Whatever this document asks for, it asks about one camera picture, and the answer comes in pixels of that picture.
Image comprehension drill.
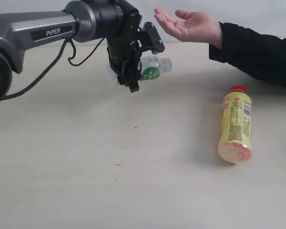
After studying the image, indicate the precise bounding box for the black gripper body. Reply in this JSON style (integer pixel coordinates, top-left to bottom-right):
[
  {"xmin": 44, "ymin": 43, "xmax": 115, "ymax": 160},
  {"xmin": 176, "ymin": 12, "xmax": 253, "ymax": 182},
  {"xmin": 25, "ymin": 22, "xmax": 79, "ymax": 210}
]
[{"xmin": 106, "ymin": 35, "xmax": 141, "ymax": 86}]

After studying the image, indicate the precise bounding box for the clear bottle green white label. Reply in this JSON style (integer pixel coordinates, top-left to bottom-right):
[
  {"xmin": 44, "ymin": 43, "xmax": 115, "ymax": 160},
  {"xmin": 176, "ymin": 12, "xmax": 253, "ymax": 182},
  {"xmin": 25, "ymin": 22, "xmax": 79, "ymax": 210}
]
[{"xmin": 106, "ymin": 56, "xmax": 173, "ymax": 84}]

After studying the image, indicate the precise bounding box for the yellow juice bottle red cap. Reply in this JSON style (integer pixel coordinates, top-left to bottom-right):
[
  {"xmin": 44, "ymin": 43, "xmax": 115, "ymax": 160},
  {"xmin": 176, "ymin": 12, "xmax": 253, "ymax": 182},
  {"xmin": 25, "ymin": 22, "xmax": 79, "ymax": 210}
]
[{"xmin": 218, "ymin": 85, "xmax": 253, "ymax": 164}]

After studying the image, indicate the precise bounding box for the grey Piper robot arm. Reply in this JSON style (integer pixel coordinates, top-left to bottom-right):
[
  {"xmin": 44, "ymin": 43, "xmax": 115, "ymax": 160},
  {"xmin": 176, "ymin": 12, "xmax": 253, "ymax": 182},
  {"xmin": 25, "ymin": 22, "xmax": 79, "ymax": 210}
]
[{"xmin": 0, "ymin": 0, "xmax": 142, "ymax": 101}]

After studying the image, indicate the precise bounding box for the black sleeved forearm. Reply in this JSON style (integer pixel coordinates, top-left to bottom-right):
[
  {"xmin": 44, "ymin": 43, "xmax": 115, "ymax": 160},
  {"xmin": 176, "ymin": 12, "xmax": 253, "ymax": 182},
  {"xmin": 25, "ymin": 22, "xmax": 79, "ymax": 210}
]
[{"xmin": 209, "ymin": 22, "xmax": 286, "ymax": 88}]

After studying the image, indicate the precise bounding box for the person's open hand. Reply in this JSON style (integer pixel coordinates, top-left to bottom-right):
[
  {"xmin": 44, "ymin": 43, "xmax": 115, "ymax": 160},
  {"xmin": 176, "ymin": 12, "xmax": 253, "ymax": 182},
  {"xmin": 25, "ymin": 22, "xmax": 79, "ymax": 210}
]
[{"xmin": 154, "ymin": 8, "xmax": 223, "ymax": 49}]

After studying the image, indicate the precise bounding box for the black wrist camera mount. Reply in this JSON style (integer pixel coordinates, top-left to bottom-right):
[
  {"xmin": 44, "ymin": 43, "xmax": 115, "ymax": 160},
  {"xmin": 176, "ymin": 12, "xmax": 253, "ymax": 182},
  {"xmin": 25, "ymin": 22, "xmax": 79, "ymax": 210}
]
[{"xmin": 135, "ymin": 21, "xmax": 165, "ymax": 55}]

